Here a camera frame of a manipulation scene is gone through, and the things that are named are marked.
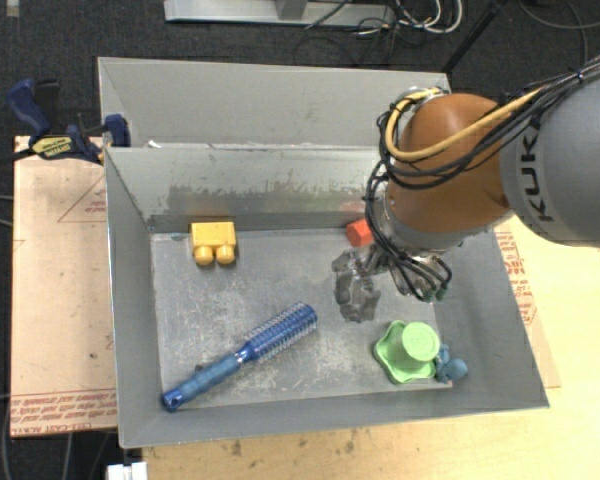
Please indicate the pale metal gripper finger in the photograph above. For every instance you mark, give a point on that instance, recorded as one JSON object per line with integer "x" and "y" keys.
{"x": 344, "y": 261}
{"x": 356, "y": 300}

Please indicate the orange-red small block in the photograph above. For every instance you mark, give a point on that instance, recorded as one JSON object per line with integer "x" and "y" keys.
{"x": 360, "y": 234}

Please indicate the grey metal bin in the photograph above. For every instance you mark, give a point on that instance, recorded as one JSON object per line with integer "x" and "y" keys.
{"x": 280, "y": 288}

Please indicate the green flower-shaped cup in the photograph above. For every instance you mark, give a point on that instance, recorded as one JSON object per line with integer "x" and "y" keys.
{"x": 405, "y": 353}

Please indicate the blue round hairbrush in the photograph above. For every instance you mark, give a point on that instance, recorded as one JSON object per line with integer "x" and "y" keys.
{"x": 275, "y": 335}

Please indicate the small blue toy animal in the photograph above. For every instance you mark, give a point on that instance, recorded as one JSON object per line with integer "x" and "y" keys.
{"x": 452, "y": 368}

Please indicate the yellow toy building block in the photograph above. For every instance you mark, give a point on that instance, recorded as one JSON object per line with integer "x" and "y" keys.
{"x": 212, "y": 240}

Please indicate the brown cardboard board, red print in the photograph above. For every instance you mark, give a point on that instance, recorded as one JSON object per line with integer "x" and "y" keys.
{"x": 60, "y": 293}

